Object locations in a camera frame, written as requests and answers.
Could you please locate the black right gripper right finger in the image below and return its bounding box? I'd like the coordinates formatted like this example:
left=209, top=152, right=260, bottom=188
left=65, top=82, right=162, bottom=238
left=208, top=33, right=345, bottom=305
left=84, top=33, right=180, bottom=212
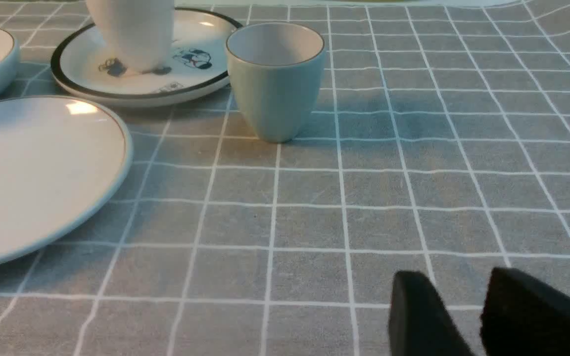
left=480, top=267, right=570, bottom=356

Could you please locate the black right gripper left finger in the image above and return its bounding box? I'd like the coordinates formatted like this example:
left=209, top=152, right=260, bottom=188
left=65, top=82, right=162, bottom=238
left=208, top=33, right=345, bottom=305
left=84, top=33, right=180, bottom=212
left=387, top=270, right=473, bottom=356

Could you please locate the pale green ceramic cup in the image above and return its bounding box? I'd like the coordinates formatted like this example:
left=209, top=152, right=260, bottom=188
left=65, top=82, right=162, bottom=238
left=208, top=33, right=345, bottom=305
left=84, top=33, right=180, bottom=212
left=225, top=22, right=326, bottom=143

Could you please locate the grey checked tablecloth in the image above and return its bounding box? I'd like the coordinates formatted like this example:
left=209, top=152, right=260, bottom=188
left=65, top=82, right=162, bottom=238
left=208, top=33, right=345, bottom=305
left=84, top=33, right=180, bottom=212
left=0, top=0, right=570, bottom=356

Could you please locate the white plate with cartoon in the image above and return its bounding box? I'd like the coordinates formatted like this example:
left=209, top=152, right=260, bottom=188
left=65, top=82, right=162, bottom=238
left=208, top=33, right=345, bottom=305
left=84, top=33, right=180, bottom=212
left=50, top=7, right=242, bottom=108

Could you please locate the white black-rimmed cup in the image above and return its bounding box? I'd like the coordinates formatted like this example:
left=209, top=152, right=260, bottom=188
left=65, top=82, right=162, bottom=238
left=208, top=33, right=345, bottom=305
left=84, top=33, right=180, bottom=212
left=85, top=0, right=175, bottom=72

